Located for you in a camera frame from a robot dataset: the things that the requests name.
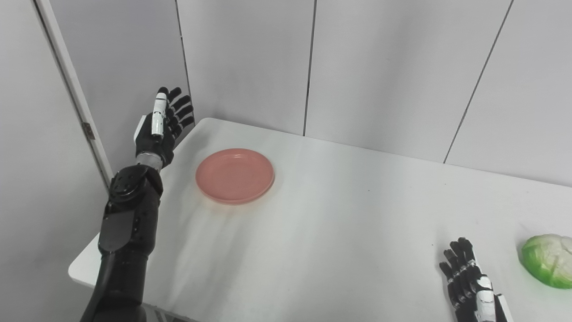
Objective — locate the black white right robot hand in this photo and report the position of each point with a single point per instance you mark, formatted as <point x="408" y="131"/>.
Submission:
<point x="469" y="286"/>

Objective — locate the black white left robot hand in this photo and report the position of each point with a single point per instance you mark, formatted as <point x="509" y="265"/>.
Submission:
<point x="154" y="138"/>

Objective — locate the green white cabbage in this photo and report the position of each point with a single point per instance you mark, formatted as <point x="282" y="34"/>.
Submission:
<point x="547" y="261"/>

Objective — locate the pink round plate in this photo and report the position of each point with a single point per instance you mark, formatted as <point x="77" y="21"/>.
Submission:
<point x="234" y="175"/>

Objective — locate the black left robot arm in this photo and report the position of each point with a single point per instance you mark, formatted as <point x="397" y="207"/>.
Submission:
<point x="127" y="232"/>

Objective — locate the grey metal door hinge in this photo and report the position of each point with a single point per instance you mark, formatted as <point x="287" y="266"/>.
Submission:
<point x="88" y="130"/>

